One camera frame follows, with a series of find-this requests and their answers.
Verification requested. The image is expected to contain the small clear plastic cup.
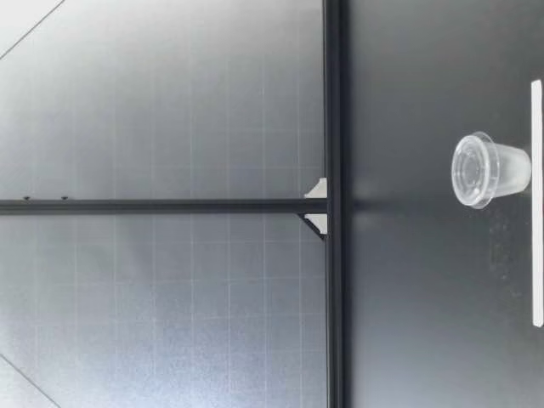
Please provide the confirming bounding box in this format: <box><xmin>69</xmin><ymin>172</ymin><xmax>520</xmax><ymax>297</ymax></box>
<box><xmin>450</xmin><ymin>132</ymin><xmax>533</xmax><ymax>210</ymax></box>

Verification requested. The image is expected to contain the black frame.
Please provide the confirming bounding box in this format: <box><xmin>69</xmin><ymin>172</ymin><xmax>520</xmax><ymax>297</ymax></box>
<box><xmin>0</xmin><ymin>0</ymin><xmax>346</xmax><ymax>408</ymax></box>

